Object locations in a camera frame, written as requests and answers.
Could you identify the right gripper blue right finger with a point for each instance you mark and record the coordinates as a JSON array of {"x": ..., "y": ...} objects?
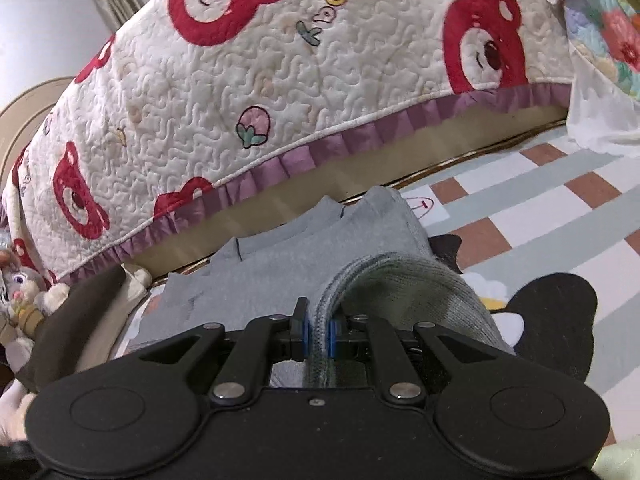
[{"x": 338, "y": 336}]

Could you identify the checkered plush blanket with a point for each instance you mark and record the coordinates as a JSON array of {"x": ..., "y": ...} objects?
[{"x": 547, "y": 236}]

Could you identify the floral patterned fabric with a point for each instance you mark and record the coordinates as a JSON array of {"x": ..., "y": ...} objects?
[{"x": 604, "y": 48}]

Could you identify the folded dark brown garment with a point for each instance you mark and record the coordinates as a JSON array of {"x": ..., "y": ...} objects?
[{"x": 64, "y": 334}]

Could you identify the light green cloth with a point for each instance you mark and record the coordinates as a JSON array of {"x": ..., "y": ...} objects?
[{"x": 619, "y": 461}]

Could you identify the grey bunny plush toy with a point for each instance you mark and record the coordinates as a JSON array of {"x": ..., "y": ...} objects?
[{"x": 26, "y": 303}]

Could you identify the folded cream garment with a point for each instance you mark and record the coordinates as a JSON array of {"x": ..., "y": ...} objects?
[{"x": 103, "y": 338}]

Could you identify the white quilt with red bears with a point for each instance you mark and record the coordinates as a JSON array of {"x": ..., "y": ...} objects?
[{"x": 194, "y": 105}]

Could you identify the grey knit cat sweater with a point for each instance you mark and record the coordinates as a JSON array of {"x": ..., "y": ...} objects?
[{"x": 373, "y": 257}]

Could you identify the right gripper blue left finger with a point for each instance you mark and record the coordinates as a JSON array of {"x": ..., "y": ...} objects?
[{"x": 300, "y": 331}]

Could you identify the beige mattress edge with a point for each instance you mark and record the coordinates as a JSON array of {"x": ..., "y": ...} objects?
[{"x": 344, "y": 178}]

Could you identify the person's left hand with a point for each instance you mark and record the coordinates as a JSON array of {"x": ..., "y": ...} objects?
[{"x": 14, "y": 404}]

